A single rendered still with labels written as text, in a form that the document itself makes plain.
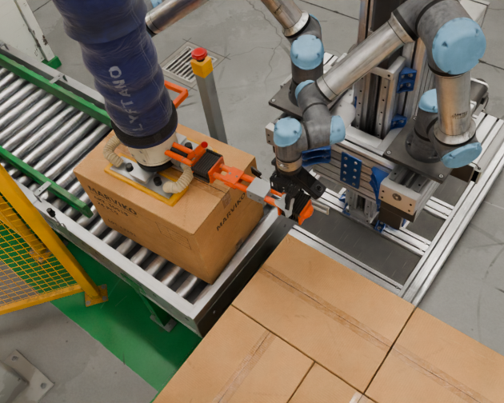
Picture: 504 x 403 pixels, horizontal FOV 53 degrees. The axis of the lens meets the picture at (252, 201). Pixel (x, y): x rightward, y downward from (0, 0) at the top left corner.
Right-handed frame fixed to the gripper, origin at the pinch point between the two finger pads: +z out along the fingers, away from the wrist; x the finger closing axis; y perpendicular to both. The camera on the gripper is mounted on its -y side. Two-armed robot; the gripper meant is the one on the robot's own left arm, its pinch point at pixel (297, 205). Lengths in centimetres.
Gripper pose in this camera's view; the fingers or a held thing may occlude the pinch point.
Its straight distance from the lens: 163.7
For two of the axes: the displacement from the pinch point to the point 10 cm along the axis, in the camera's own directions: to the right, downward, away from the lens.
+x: -5.4, 7.1, -4.4
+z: 1.0, 5.8, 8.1
